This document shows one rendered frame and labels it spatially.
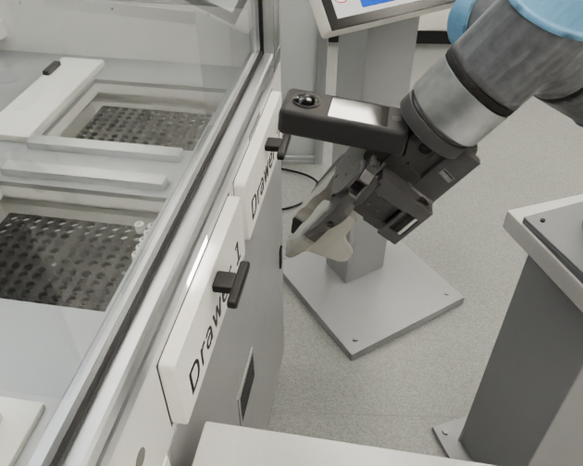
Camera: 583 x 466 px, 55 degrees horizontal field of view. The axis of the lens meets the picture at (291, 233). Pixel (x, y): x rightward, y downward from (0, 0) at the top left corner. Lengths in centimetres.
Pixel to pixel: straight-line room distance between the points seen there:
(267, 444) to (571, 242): 60
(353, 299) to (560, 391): 84
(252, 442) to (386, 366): 106
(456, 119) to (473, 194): 196
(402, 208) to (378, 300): 134
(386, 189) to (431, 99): 9
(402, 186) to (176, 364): 28
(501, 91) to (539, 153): 234
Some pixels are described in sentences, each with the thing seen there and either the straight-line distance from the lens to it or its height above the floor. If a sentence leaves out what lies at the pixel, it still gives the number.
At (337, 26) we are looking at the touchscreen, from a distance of 122.
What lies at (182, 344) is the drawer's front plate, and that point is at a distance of 60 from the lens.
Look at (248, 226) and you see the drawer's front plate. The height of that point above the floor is 85.
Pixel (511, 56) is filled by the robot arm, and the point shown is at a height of 122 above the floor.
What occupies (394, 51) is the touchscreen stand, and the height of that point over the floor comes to 82.
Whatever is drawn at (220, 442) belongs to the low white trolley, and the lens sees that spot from 73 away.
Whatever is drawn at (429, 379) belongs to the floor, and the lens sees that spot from 174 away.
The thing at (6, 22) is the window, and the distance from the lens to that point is 37.
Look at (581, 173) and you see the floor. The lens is 275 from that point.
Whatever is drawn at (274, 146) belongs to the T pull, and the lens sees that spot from 91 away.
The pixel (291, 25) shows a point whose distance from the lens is 224.
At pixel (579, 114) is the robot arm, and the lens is 55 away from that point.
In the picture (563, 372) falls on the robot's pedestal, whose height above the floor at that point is 54.
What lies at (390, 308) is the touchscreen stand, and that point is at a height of 3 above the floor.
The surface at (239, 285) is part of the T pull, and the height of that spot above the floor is 91.
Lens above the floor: 139
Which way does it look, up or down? 41 degrees down
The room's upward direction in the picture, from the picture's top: straight up
